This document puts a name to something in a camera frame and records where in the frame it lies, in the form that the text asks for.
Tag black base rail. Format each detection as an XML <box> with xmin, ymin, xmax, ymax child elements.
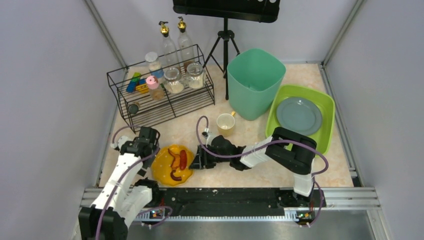
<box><xmin>82</xmin><ymin>185</ymin><xmax>382</xmax><ymax>228</ymax></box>

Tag black wire rack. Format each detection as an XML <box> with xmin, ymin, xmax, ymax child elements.
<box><xmin>106</xmin><ymin>60</ymin><xmax>216</xmax><ymax>132</ymax></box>

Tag pink lid spice jar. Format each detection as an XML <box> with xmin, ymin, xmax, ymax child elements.
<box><xmin>145</xmin><ymin>75</ymin><xmax>165</xmax><ymax>101</ymax></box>

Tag colourful toy blocks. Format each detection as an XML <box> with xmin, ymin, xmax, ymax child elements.
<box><xmin>126</xmin><ymin>72</ymin><xmax>149</xmax><ymax>94</ymax></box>

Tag black lid spice jar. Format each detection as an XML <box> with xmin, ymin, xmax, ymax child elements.
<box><xmin>127</xmin><ymin>102</ymin><xmax>140</xmax><ymax>115</ymax></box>

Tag oil bottle gold cap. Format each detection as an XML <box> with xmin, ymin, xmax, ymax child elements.
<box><xmin>158</xmin><ymin>21</ymin><xmax>181</xmax><ymax>70</ymax></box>
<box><xmin>177</xmin><ymin>16</ymin><xmax>195</xmax><ymax>70</ymax></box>

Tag green plastic tub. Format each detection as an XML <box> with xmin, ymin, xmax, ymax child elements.
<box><xmin>265</xmin><ymin>84</ymin><xmax>336</xmax><ymax>155</ymax></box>

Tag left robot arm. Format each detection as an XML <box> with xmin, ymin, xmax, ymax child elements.
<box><xmin>78</xmin><ymin>126</ymin><xmax>160</xmax><ymax>240</ymax></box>

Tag red sausage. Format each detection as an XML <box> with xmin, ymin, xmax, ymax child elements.
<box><xmin>179</xmin><ymin>149</ymin><xmax>188</xmax><ymax>171</ymax></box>

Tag grey-blue plate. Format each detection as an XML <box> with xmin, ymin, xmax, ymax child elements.
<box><xmin>275</xmin><ymin>97</ymin><xmax>323</xmax><ymax>136</ymax></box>

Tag black panel on tripod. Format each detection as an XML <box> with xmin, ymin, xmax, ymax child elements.
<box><xmin>172</xmin><ymin>0</ymin><xmax>281</xmax><ymax>23</ymax></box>

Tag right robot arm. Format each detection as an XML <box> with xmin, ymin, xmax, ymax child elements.
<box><xmin>189</xmin><ymin>127</ymin><xmax>318</xmax><ymax>197</ymax></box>

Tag yellow scalloped plate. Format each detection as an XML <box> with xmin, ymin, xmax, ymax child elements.
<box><xmin>150</xmin><ymin>144</ymin><xmax>195</xmax><ymax>187</ymax></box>

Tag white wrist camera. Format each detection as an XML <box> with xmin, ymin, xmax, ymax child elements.
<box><xmin>110</xmin><ymin>135</ymin><xmax>132</xmax><ymax>151</ymax></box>
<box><xmin>201</xmin><ymin>127</ymin><xmax>217</xmax><ymax>146</ymax></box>

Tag large clear glass jar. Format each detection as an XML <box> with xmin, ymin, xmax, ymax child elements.
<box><xmin>163</xmin><ymin>67</ymin><xmax>184</xmax><ymax>94</ymax></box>

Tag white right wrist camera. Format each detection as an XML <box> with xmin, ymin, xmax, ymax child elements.
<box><xmin>201</xmin><ymin>127</ymin><xmax>217</xmax><ymax>146</ymax></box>

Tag blue label jar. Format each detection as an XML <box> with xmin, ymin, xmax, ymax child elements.
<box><xmin>145</xmin><ymin>51</ymin><xmax>164</xmax><ymax>83</ymax></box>

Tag cream yellow mug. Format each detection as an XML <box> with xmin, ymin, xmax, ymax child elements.
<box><xmin>216</xmin><ymin>111</ymin><xmax>236</xmax><ymax>137</ymax></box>

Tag teal plastic bin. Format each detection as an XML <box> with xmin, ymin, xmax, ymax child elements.
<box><xmin>227</xmin><ymin>48</ymin><xmax>286</xmax><ymax>121</ymax></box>

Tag black tripod stand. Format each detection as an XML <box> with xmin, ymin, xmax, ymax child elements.
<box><xmin>202</xmin><ymin>17</ymin><xmax>241</xmax><ymax>101</ymax></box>

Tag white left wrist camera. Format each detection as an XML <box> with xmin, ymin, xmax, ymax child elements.
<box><xmin>110</xmin><ymin>135</ymin><xmax>132</xmax><ymax>151</ymax></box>

